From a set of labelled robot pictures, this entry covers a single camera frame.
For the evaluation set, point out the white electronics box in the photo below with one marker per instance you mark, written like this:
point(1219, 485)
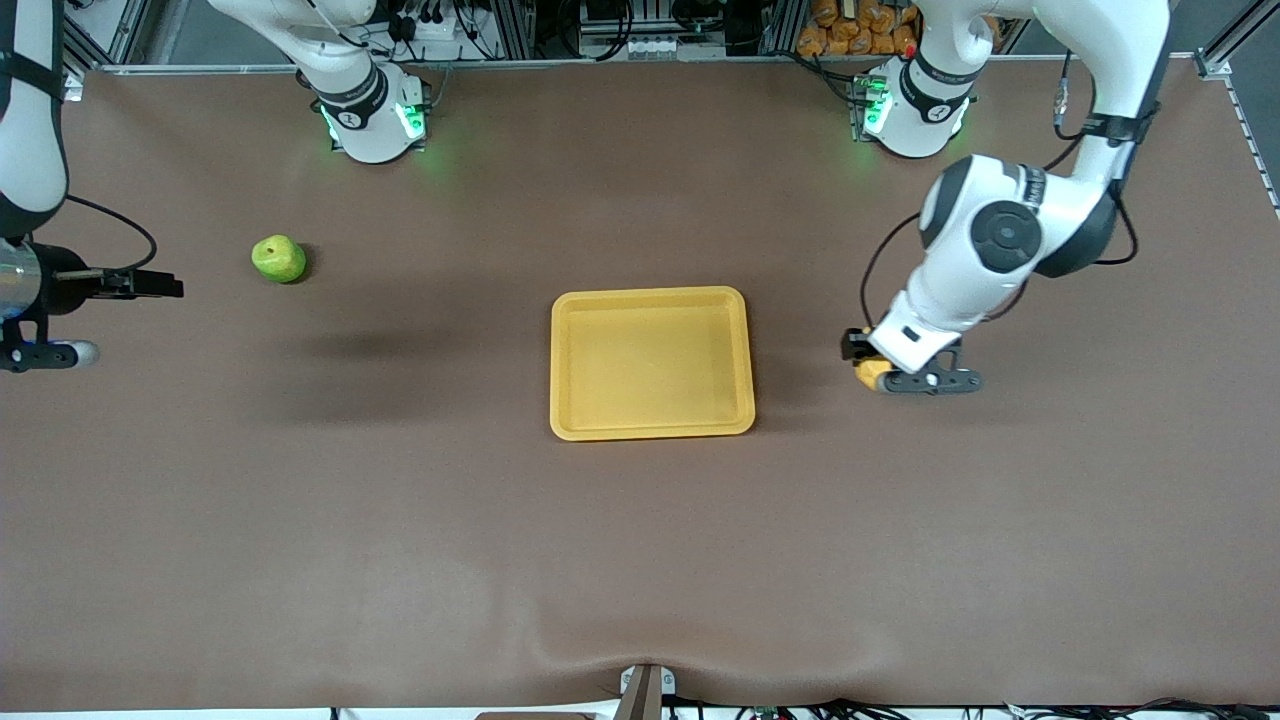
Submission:
point(635, 46)

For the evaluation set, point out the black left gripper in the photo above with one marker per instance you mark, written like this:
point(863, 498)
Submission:
point(855, 346)

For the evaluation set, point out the yellow potato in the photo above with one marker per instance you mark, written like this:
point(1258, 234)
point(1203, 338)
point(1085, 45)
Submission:
point(872, 374)

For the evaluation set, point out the white power strip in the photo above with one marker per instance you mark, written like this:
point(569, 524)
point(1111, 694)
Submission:
point(432, 27)

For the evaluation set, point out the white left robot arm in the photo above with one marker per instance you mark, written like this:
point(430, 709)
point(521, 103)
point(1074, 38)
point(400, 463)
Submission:
point(1000, 235)

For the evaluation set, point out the orange packaged snacks pile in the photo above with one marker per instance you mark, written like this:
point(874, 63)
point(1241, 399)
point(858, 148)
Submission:
point(860, 28)

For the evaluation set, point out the aluminium frame post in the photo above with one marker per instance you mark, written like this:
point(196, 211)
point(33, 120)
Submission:
point(508, 28)
point(1235, 40)
point(110, 30)

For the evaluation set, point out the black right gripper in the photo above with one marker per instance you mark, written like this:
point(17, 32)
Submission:
point(66, 277)

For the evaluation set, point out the large table cover mat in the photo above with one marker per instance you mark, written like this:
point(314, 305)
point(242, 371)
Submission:
point(400, 550)

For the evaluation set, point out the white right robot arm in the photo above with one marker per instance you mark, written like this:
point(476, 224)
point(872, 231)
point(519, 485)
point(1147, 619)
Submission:
point(350, 60)

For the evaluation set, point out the yellow rectangular plastic tray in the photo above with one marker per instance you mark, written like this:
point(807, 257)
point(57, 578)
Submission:
point(650, 365)

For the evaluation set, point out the green apple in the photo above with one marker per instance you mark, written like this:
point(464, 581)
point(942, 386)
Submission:
point(278, 260)

